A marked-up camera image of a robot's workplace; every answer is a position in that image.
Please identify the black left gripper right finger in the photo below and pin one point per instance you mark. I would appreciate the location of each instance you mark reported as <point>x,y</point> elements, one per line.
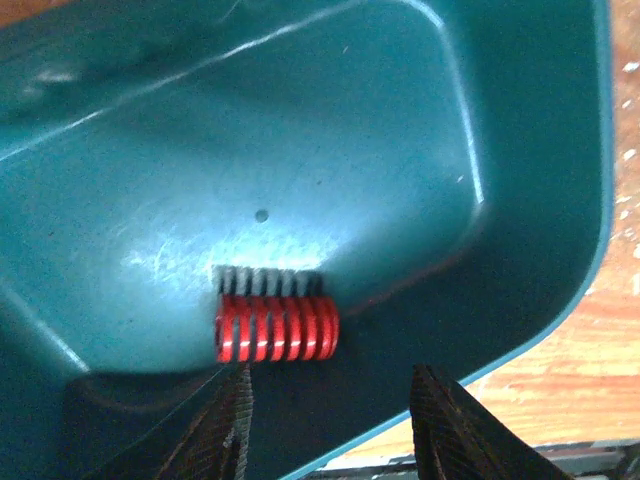
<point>455,437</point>

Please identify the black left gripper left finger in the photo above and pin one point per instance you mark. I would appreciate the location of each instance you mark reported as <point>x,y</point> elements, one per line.
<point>214,444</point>

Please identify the teal plastic tray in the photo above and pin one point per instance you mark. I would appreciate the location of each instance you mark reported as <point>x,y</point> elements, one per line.
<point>443,170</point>

